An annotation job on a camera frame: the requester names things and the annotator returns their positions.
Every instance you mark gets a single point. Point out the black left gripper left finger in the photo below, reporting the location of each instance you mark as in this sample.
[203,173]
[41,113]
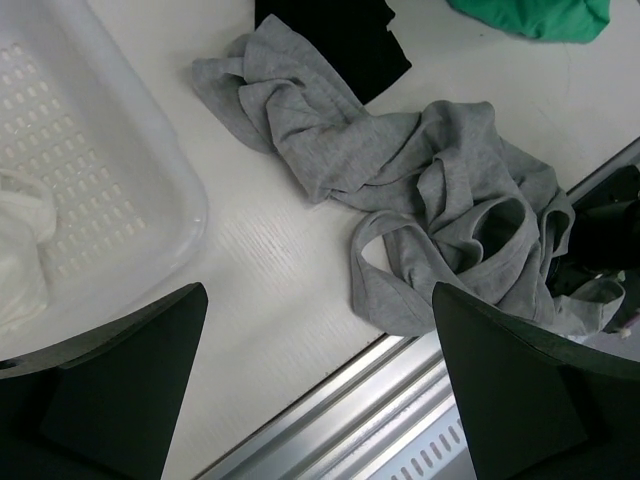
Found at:
[103,404]

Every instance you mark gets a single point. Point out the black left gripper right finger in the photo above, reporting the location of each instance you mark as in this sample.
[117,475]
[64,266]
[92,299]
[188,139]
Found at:
[535,405]

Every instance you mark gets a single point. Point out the white tank top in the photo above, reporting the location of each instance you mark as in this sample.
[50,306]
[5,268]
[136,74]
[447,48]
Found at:
[28,219]

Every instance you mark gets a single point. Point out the grey tank top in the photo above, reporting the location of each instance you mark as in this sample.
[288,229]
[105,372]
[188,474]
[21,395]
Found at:
[445,198]

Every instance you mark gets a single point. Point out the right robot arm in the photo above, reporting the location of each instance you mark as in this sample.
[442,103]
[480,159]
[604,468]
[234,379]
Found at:
[604,242]

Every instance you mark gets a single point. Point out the green tank top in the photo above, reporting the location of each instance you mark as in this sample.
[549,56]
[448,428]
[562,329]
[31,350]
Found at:
[564,21]

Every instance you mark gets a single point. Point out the black tank top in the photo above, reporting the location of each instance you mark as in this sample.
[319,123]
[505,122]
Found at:
[353,36]

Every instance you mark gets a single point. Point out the white plastic basket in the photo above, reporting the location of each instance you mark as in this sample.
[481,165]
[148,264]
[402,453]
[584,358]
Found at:
[74,114]

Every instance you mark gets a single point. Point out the white slotted cable duct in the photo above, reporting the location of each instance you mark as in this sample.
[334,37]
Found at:
[424,450]

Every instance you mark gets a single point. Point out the aluminium front rail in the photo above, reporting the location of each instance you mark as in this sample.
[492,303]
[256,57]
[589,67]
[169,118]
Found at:
[349,419]

